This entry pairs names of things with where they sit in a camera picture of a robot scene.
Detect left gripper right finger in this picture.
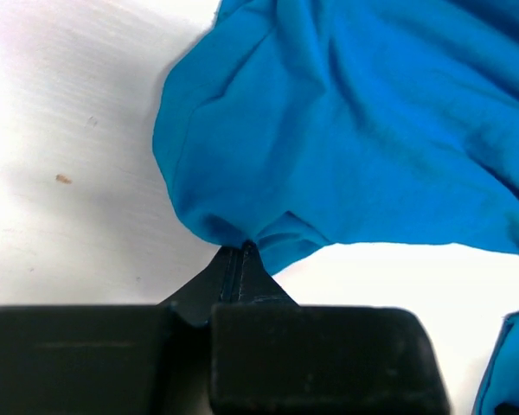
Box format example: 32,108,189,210
235,241,298,305

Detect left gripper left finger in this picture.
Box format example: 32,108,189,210
159,246,242,327

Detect blue t shirt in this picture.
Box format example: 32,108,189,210
151,0,519,415

